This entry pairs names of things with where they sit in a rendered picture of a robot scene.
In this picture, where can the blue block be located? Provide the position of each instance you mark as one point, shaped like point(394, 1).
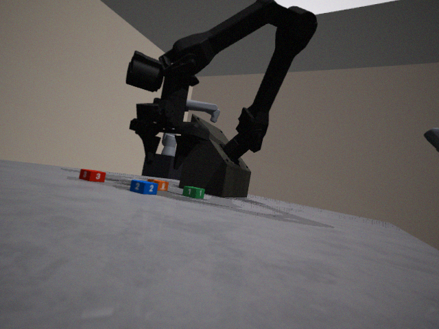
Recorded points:
point(143, 187)

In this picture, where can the red block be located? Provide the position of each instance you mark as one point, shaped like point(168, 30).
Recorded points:
point(92, 175)

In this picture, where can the green block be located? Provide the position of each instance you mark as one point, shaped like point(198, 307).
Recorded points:
point(193, 192)

